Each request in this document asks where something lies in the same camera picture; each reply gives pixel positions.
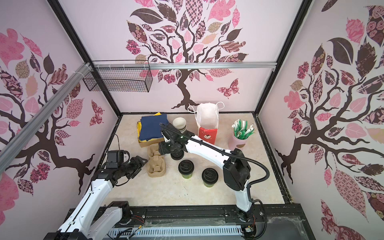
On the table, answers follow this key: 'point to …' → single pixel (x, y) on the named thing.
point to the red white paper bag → (207, 117)
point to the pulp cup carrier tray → (156, 166)
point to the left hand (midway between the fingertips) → (145, 166)
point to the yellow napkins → (139, 126)
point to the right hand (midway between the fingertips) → (162, 147)
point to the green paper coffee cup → (187, 176)
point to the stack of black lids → (177, 155)
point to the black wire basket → (118, 80)
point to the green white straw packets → (241, 130)
